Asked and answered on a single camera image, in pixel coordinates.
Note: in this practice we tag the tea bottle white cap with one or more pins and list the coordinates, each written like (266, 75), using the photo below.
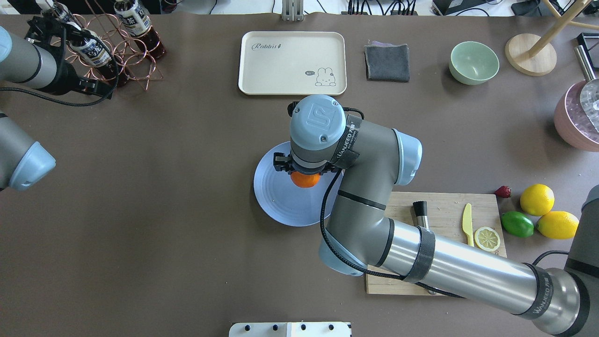
(94, 53)

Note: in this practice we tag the orange mandarin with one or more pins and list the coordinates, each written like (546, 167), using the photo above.
(304, 181)

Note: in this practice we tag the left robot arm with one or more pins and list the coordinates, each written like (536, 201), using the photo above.
(36, 65)

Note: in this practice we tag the grey folded cloth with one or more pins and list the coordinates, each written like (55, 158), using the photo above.
(387, 62)

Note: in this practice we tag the lemon slice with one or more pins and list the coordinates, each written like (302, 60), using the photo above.
(487, 239)

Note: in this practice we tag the cream rabbit tray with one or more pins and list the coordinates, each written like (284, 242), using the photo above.
(292, 63)

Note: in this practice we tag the green bowl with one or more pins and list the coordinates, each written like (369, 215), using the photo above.
(473, 63)

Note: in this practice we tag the steel muddler black tip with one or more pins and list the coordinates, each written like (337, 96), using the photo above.
(421, 214)

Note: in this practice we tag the red strawberry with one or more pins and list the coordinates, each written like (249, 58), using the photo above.
(503, 192)

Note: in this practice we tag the pink bowl with ice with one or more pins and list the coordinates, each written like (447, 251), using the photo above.
(572, 123)

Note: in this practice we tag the steel ice scoop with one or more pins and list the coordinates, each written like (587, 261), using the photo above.
(589, 95)

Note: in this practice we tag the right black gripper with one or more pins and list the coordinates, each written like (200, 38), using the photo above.
(282, 163)

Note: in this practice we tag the green lime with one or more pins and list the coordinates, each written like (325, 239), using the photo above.
(517, 224)

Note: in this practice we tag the yellow plastic knife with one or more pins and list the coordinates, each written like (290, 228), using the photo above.
(467, 224)

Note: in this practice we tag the yellow lemon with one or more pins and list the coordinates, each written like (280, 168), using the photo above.
(537, 200)
(558, 225)

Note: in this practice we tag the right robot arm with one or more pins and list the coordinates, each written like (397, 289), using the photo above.
(372, 159)

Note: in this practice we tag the blue plate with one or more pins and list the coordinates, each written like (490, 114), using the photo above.
(281, 199)

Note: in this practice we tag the white camera post base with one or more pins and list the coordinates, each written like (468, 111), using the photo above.
(291, 329)

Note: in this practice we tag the wooden cutting board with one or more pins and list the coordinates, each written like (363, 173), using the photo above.
(444, 212)

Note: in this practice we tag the copper wire bottle rack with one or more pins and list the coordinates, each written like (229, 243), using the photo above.
(139, 65)

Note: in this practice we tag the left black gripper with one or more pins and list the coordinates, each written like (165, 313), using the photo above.
(64, 75)

